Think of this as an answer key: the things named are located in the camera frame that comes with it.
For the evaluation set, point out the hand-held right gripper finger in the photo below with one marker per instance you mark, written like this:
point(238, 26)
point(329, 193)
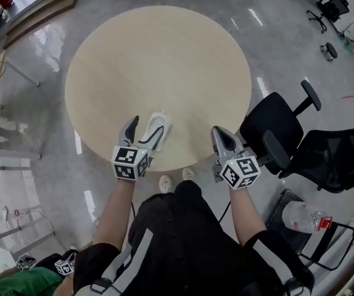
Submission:
point(237, 148)
point(218, 146)

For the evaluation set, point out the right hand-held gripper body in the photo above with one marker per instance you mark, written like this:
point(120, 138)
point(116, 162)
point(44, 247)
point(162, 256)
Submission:
point(240, 171)

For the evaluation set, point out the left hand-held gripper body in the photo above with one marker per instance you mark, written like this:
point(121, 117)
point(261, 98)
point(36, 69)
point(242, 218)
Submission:
point(127, 163)

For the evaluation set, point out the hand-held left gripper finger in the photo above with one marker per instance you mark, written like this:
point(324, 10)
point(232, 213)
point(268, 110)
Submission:
point(127, 134)
point(150, 142)

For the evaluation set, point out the person's left forearm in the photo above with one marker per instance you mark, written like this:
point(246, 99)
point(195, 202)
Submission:
point(115, 214)

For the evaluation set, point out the person's right forearm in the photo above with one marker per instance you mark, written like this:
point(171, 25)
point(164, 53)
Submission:
point(246, 214)

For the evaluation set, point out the black office chair with headrest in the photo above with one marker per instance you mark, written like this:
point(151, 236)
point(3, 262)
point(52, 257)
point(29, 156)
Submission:
point(269, 125)

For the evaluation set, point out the person's white right shoe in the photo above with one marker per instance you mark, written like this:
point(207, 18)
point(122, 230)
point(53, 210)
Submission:
point(188, 174)

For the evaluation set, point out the person's white shoe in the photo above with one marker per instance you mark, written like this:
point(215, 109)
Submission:
point(166, 183)
point(188, 174)

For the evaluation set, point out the person's white left shoe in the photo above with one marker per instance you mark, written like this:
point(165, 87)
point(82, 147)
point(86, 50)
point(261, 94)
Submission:
point(166, 183)

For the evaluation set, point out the black platform trolley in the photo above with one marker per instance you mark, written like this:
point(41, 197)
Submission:
point(280, 227)

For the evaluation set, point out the round wooden table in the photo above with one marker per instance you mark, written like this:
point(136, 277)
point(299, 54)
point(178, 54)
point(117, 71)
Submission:
point(158, 72)

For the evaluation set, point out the large clear water bottle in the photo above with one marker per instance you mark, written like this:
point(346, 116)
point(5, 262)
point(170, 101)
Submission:
point(300, 217)

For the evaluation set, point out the person's black clothing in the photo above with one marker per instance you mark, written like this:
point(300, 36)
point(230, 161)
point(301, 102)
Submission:
point(183, 242)

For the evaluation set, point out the small black rolling stool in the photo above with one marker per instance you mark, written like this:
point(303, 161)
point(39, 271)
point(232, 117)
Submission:
point(329, 51)

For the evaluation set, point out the wooden step platform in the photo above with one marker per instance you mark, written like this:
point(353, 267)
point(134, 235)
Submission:
point(41, 14)

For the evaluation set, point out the black mesh office chair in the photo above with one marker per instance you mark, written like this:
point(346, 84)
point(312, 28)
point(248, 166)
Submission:
point(334, 8)

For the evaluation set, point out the red bucket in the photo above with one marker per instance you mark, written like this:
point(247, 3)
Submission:
point(5, 1)

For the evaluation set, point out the white metal table frame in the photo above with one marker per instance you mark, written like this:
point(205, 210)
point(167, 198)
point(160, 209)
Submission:
point(26, 239)

